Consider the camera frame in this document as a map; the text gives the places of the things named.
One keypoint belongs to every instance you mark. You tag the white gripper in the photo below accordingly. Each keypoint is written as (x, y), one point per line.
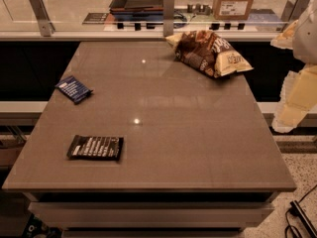
(306, 34)

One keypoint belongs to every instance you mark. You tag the brown chip bag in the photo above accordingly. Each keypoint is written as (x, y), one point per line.
(207, 52)

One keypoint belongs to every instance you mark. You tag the blue rxbar blueberry wrapper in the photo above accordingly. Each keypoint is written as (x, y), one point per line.
(73, 89)

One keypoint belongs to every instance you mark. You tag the cardboard box with label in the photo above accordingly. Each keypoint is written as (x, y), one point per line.
(232, 9)

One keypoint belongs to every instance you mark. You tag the black power strip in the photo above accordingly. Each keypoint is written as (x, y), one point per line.
(297, 211)

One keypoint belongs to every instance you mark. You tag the dark name plate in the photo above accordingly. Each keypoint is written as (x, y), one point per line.
(95, 18)

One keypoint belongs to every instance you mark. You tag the black snack bar wrapper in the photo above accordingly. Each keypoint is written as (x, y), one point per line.
(95, 148)

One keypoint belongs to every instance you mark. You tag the right metal glass bracket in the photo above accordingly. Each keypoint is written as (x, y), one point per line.
(292, 11)

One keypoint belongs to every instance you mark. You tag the metal glass bracket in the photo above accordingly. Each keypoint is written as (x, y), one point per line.
(168, 13)
(292, 11)
(44, 22)

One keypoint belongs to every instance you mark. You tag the middle metal glass bracket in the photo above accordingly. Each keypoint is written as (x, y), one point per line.
(168, 13)

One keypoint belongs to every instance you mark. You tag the left metal glass bracket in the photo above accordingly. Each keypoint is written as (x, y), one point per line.
(44, 22)

